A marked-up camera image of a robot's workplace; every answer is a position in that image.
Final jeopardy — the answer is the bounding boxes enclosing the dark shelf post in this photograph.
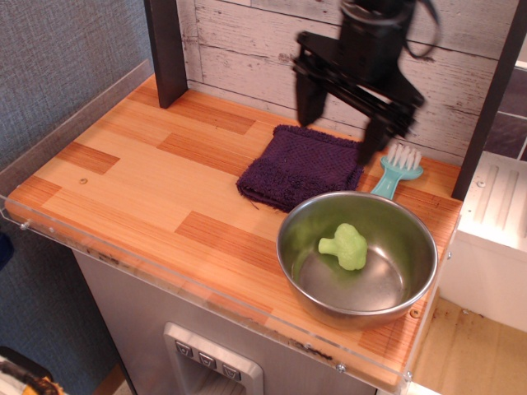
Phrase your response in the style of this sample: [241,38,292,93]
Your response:
[144,0,188,109]
[451,0,526,201]

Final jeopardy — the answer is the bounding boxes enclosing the dark left shelf post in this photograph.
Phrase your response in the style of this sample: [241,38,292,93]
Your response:
[144,0,188,109]

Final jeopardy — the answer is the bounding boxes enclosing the purple folded cloth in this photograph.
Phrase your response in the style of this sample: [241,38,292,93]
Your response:
[236,125,364,212]

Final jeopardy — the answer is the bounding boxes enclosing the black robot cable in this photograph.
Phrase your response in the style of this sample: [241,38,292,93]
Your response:
[403,0,442,60]

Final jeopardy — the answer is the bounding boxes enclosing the teal dish brush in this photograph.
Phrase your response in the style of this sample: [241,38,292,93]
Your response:
[371,143,423,199]

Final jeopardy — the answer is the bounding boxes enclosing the white toy sink unit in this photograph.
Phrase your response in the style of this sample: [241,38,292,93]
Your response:
[436,61,527,334]

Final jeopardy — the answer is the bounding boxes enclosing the clear acrylic left guard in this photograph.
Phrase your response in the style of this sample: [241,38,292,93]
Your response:
[1,59,153,197]

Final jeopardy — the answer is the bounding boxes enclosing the dark right shelf post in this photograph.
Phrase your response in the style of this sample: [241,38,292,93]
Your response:
[451,0,526,201]

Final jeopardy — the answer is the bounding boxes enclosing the green toy broccoli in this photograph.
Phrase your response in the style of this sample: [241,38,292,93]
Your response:
[318,223,368,271]

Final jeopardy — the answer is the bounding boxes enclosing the silver ice dispenser panel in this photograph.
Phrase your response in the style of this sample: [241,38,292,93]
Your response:
[163,322,264,394]

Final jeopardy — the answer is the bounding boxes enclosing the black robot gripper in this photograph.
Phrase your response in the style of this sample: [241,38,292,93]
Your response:
[293,1,424,165]

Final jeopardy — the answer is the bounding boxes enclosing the stainless steel bowl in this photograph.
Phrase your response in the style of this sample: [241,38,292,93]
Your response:
[277,192,438,329]

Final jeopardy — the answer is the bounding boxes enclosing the grey toy fridge cabinet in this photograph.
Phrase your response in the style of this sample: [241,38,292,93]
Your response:
[75,253,375,394]

